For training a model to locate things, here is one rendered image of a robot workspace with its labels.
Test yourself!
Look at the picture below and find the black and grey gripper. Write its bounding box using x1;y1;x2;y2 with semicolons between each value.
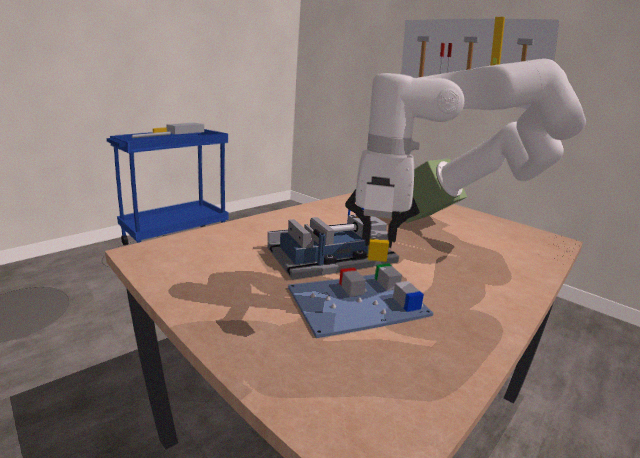
345;149;420;248

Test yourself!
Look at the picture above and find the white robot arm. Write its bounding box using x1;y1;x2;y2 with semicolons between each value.
364;59;586;219

